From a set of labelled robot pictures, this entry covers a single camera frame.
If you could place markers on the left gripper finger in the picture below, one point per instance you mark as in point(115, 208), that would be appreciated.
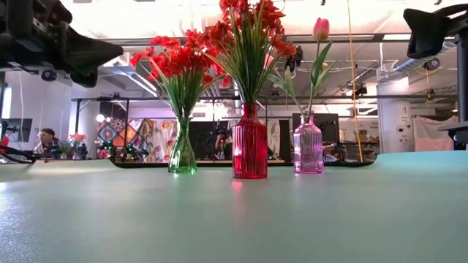
point(83, 78)
point(84, 51)

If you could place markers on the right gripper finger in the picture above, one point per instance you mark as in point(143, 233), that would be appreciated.
point(428, 33)

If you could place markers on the red flower bunch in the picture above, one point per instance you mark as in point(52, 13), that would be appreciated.
point(183, 60)
point(199, 38)
point(140, 56)

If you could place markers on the green glass vase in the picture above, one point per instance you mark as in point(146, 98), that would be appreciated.
point(182, 157)

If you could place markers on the purple ribbed glass vase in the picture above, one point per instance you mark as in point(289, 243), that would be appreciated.
point(309, 146)

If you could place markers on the red ribbed glass vase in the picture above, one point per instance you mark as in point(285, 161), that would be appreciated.
point(249, 146)

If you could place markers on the black spotlight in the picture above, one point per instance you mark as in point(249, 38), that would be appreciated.
point(49, 75)
point(432, 64)

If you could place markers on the black monitor pole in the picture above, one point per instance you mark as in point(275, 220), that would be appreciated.
point(461, 73)

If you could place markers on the colourful flower bouquet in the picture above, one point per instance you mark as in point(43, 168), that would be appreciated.
point(77, 138)

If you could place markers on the person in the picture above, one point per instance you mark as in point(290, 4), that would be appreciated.
point(223, 140)
point(47, 137)

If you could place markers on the grey overhead beam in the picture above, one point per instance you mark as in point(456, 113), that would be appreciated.
point(347, 37)

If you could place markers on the dark flat screen monitor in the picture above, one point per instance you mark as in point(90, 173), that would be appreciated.
point(20, 129)

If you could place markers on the colourful patchwork quilt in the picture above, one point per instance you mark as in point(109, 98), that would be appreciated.
point(146, 137)

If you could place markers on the white round pillar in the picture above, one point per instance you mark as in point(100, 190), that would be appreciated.
point(395, 117)

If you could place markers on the red plastic object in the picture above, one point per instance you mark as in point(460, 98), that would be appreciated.
point(4, 140)

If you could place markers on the white cloth sheet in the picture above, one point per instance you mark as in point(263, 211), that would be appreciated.
point(435, 133)

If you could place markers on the grey desk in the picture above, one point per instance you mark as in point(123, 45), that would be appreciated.
point(457, 129)

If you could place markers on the black display screen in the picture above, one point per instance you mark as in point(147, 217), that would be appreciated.
point(331, 128)

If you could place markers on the green table mat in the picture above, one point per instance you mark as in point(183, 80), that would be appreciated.
point(234, 219)

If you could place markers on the black pipe rail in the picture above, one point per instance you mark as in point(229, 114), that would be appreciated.
point(109, 98)

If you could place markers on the silver ventilation duct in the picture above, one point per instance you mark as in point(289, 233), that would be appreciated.
point(402, 66)

